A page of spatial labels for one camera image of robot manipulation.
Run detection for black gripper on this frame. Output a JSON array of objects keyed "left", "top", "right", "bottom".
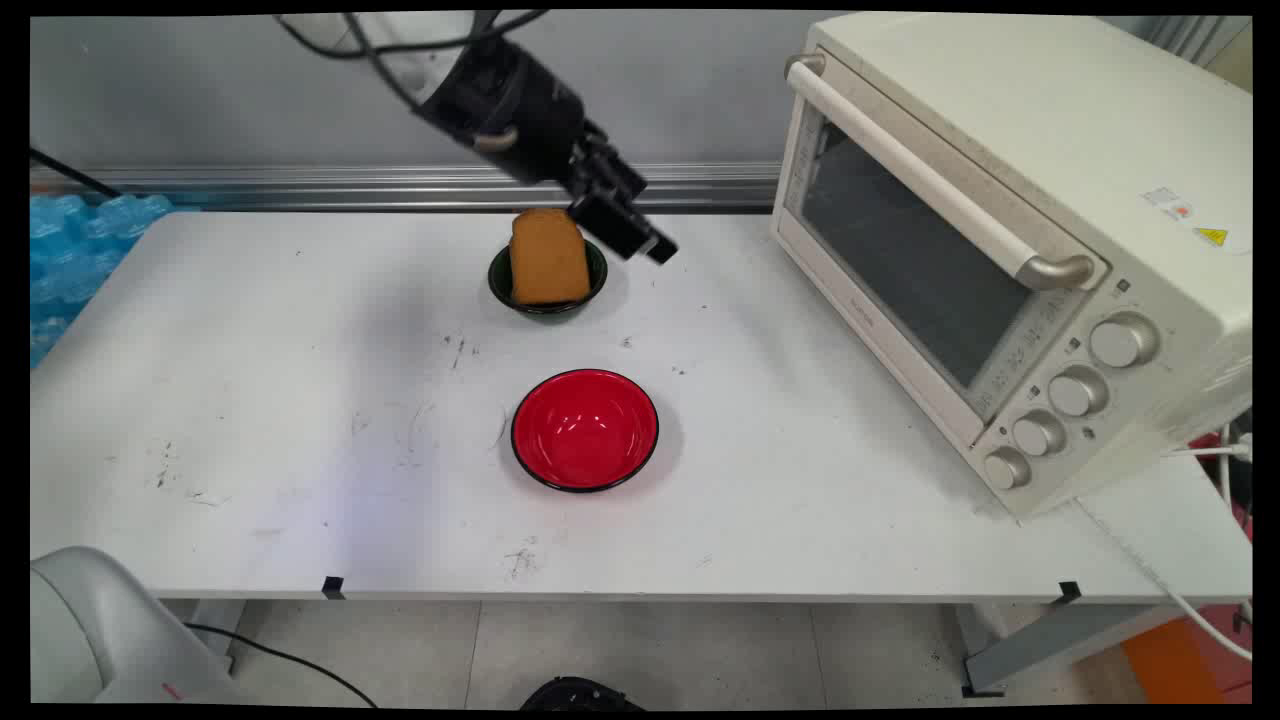
[{"left": 413, "top": 37, "right": 681, "bottom": 267}]

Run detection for cream glass oven door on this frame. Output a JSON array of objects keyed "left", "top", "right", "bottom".
[{"left": 772, "top": 50, "right": 1111, "bottom": 451}]

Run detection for brown bread slice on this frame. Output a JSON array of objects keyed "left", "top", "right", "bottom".
[{"left": 508, "top": 207, "right": 593, "bottom": 306}]

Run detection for dark green bowl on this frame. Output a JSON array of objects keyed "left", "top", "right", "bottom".
[{"left": 487, "top": 238, "right": 609, "bottom": 319}]

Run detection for red bowl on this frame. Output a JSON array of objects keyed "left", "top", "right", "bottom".
[{"left": 510, "top": 368, "right": 661, "bottom": 494}]

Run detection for cream toaster oven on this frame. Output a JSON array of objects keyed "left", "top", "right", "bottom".
[{"left": 770, "top": 12, "right": 1253, "bottom": 521}]

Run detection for small silver oven knob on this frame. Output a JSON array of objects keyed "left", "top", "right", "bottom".
[{"left": 982, "top": 446, "right": 1033, "bottom": 491}]

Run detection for black round floor object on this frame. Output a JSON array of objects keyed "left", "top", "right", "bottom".
[{"left": 518, "top": 676, "right": 646, "bottom": 711}]

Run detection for large silver oven knob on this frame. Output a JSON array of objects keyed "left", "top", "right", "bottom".
[{"left": 1088, "top": 312, "right": 1161, "bottom": 369}]

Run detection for blue plastic bubble wrap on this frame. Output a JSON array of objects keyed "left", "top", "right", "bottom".
[{"left": 30, "top": 193, "right": 177, "bottom": 369}]

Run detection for white label sticker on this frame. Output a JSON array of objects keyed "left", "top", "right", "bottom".
[{"left": 1142, "top": 185, "right": 1197, "bottom": 222}]

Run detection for grey table leg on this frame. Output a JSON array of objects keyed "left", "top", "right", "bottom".
[{"left": 188, "top": 600, "right": 248, "bottom": 673}]

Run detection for grey ribbed panel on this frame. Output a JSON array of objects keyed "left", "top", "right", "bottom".
[{"left": 1100, "top": 15, "right": 1253, "bottom": 96}]

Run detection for grey table brace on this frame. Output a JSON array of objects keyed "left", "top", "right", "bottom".
[{"left": 962, "top": 600, "right": 1191, "bottom": 698}]

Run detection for red object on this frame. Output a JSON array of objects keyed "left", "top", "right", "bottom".
[{"left": 1188, "top": 430, "right": 1253, "bottom": 536}]

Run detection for orange box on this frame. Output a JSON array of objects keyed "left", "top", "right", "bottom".
[{"left": 1120, "top": 605, "right": 1253, "bottom": 704}]

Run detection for black looping arm cable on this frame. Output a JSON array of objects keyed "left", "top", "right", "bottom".
[{"left": 273, "top": 10, "right": 551, "bottom": 61}]

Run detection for aluminium profile rail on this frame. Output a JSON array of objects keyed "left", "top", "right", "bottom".
[{"left": 30, "top": 163, "right": 786, "bottom": 214}]

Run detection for thin black cable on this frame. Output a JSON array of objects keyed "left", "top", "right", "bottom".
[{"left": 30, "top": 148, "right": 123, "bottom": 198}]

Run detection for black floor cable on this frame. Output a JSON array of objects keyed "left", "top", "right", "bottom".
[{"left": 183, "top": 622, "right": 379, "bottom": 707}]

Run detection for white thin cables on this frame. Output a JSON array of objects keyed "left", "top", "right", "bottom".
[{"left": 1163, "top": 425, "right": 1253, "bottom": 511}]

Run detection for white power cord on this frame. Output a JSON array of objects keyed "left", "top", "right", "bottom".
[{"left": 1160, "top": 585, "right": 1253, "bottom": 663}]

